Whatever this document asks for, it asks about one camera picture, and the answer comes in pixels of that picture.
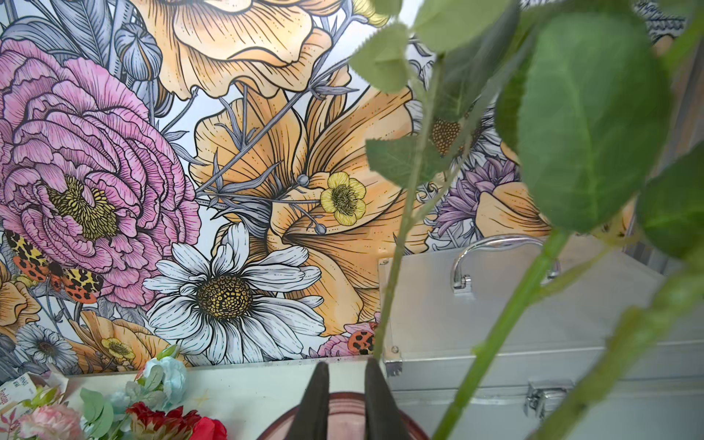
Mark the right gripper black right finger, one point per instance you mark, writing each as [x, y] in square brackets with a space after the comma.
[383, 418]

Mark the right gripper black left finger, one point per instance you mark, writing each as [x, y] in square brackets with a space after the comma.
[311, 419]

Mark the pink rose stem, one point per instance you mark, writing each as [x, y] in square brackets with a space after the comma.
[456, 57]
[587, 113]

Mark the dark pink glass vase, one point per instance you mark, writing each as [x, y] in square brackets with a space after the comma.
[346, 419]

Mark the silver first aid case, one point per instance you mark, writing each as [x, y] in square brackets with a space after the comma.
[445, 304]

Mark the white pink flower stem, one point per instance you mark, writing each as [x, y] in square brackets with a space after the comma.
[160, 386]

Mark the red white small box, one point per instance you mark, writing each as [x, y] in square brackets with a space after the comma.
[17, 390]

